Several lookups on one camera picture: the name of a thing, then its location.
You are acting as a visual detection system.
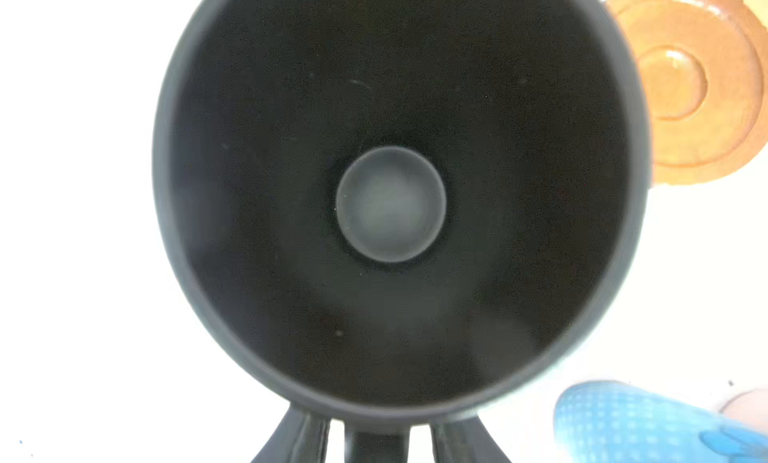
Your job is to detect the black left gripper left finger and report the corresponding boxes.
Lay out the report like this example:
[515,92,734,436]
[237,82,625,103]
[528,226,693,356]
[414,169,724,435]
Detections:
[252,404,331,463]

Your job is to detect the cream white mug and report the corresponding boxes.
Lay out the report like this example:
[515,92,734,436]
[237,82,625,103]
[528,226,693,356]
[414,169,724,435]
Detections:
[721,389,768,434]

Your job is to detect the round brown wooden coaster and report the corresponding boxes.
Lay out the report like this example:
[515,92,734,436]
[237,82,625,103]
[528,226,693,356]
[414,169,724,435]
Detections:
[606,0,767,185]

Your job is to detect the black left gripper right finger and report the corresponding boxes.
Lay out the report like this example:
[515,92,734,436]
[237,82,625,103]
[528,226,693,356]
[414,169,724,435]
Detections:
[430,416,510,463]

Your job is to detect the black mug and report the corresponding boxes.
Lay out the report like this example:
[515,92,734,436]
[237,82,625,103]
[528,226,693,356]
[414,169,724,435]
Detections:
[151,0,654,463]

